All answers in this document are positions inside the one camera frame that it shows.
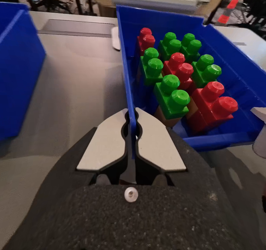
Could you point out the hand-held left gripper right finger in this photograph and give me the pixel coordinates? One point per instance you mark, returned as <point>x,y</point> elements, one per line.
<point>160,146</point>

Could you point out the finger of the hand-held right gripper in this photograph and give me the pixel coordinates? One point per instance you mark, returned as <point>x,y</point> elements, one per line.
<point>259,114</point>
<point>260,144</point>

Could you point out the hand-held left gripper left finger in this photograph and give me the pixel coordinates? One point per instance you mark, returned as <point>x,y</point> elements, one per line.
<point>104,146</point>

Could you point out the blue storage bin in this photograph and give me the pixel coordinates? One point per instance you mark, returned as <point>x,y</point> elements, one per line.
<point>239,77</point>
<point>20,67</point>

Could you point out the cluster of mega block bridges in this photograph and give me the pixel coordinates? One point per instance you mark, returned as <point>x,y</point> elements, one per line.
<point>176,100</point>

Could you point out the orange traffic cone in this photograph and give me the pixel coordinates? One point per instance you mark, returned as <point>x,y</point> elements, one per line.
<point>224,18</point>

